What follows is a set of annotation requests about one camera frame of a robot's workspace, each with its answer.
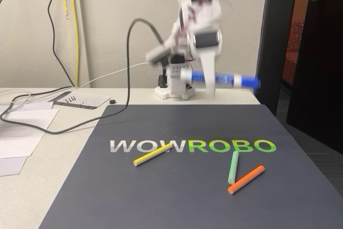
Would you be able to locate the blue Expo marker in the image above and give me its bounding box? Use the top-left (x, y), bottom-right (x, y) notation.
top-left (180, 69), bottom-right (262, 91)

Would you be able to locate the green chalk stick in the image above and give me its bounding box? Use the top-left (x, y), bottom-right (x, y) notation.
top-left (227, 151), bottom-right (240, 185)

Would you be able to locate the yellow chalk stick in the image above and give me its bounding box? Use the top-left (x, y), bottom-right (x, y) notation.
top-left (133, 142), bottom-right (174, 167)

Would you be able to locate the dark wooden door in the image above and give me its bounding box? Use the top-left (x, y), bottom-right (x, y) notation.
top-left (286, 0), bottom-right (343, 155)

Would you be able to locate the orange chalk stick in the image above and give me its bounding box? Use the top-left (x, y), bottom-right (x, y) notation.
top-left (227, 165), bottom-right (266, 195)

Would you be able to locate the lined screw mat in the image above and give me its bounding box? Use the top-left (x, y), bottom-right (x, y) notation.
top-left (48, 91), bottom-right (111, 110)

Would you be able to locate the grey WOWROBO mat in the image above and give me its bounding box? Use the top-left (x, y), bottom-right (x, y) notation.
top-left (39, 104), bottom-right (343, 229)

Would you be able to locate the large white paper sheet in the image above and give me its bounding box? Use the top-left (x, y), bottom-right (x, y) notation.
top-left (0, 101), bottom-right (61, 160)

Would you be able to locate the small white paper sheet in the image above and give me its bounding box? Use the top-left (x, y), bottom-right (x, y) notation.
top-left (0, 156), bottom-right (28, 178)

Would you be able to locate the small camera module on arm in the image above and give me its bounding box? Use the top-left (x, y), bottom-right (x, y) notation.
top-left (145, 41), bottom-right (173, 67)

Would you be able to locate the dark door frame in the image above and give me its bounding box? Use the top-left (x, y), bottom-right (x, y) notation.
top-left (252, 0), bottom-right (300, 116)

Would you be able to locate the black camera cable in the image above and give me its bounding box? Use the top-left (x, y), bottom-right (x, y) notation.
top-left (0, 18), bottom-right (166, 135)

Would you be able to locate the white cable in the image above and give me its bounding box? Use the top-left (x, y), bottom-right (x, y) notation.
top-left (0, 62), bottom-right (150, 114)

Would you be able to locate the long yellow wire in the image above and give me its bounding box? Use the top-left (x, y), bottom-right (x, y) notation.
top-left (69, 0), bottom-right (80, 86)

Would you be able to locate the black wall cable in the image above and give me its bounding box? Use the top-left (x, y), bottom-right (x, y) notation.
top-left (47, 0), bottom-right (77, 88)

